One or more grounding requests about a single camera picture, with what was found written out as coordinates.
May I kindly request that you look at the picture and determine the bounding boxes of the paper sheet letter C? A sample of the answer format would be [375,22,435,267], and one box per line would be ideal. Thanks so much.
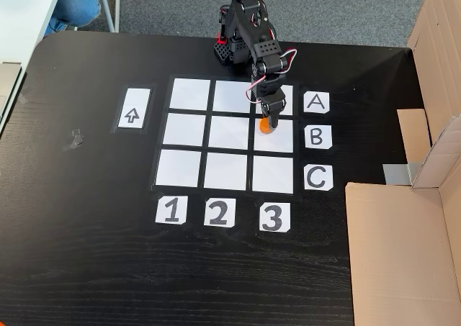
[304,163,334,191]

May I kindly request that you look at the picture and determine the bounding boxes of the brown cardboard screen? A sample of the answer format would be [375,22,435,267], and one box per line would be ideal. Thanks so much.
[344,0,461,326]

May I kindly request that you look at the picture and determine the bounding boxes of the white table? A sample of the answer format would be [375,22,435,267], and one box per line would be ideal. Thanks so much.
[0,0,66,135]

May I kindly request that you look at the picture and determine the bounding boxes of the person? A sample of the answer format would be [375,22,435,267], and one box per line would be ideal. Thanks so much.
[43,0,102,37]

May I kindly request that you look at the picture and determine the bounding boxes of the grey metal frame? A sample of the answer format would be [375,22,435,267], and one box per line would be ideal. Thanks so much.
[94,0,120,33]

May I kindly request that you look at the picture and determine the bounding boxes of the white arrow paper sheet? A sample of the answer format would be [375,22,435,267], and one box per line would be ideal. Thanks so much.
[117,87,151,129]

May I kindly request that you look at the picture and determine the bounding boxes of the paper sheet number 3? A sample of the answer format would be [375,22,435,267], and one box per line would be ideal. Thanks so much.
[259,202,291,232]

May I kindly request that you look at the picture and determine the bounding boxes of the paper sheet letter B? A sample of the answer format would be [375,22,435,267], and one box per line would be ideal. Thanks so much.
[305,124,333,150]

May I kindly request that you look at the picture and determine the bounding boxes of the white paper grid square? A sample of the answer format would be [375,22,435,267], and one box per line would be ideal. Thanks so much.
[155,149,202,188]
[163,112,207,148]
[212,80,253,113]
[169,78,211,111]
[207,114,250,150]
[256,83,294,116]
[251,155,295,194]
[203,152,248,191]
[254,118,294,153]

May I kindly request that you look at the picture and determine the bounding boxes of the paper sheet number 1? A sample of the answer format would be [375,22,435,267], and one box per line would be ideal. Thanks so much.
[155,195,187,225]

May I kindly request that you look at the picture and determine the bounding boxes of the grey tape strip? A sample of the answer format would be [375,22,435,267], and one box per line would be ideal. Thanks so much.
[382,163,422,186]

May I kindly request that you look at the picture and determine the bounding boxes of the paper sheet number 2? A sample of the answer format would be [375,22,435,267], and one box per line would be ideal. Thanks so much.
[203,197,237,227]

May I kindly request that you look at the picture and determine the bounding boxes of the crumpled clear tape pieces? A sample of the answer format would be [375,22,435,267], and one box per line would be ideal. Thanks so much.
[63,127,84,153]

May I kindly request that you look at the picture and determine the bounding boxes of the paper sheet letter A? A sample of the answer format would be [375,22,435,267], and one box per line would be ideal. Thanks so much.
[303,91,331,114]

